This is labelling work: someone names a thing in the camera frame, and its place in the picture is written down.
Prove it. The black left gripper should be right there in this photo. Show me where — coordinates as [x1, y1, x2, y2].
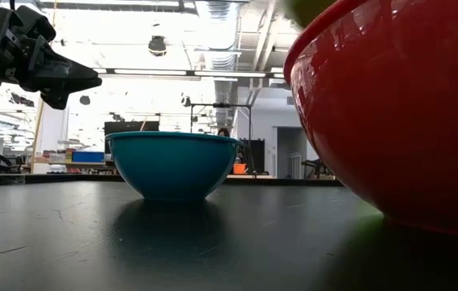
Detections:
[0, 4, 103, 111]

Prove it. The teal plastic bowl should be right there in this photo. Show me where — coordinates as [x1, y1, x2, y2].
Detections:
[105, 130, 243, 202]

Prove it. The green plastic bowl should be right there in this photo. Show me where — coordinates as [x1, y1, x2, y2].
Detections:
[284, 0, 337, 28]

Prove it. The red plastic bowl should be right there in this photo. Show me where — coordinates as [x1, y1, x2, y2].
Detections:
[283, 0, 458, 242]

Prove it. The blue storage bin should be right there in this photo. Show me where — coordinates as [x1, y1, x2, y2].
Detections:
[72, 150, 105, 163]

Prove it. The black computer monitor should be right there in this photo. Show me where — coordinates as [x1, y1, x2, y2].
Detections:
[104, 120, 160, 154]

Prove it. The long ceiling light fixture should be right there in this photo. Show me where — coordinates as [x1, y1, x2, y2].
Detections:
[91, 67, 287, 80]

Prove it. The black cabinet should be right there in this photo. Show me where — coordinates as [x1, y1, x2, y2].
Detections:
[240, 138, 266, 175]

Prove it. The white radiator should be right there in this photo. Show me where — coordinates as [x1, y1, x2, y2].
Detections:
[289, 152, 304, 179]

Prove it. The wooden post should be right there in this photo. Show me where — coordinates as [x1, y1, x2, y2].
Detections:
[30, 99, 46, 175]

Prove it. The black ceiling dome camera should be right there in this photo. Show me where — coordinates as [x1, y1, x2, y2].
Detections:
[148, 35, 168, 57]

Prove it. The silver ventilation duct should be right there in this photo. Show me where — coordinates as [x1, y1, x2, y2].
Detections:
[194, 0, 241, 127]

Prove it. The black metal frame rig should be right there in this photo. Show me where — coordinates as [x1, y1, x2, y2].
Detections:
[190, 102, 254, 175]

